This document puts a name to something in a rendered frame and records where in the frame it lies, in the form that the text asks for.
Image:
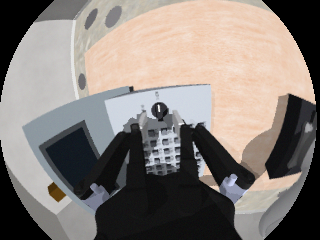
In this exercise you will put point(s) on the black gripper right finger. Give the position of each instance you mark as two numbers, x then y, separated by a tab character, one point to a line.
232	178

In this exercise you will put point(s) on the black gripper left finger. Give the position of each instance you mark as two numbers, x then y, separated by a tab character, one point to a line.
94	188

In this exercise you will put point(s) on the large grey cabinet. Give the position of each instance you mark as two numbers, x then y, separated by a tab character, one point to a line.
68	140

